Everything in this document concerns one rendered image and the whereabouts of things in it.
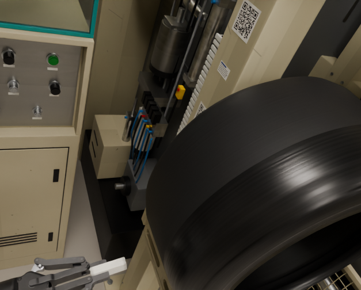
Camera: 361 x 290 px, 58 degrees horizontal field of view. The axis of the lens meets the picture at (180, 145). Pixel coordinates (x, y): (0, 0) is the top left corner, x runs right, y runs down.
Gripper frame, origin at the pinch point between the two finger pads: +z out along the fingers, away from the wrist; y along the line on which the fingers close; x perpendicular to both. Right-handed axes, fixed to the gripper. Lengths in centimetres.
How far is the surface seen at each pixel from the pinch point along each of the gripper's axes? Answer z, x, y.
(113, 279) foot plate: 0, 112, 43
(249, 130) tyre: 28.3, -26.0, 4.6
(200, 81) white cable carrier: 37, -10, 41
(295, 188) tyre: 29.3, -25.5, -8.3
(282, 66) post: 50, -22, 25
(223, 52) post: 39, -22, 35
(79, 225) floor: -11, 110, 80
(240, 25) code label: 41, -30, 33
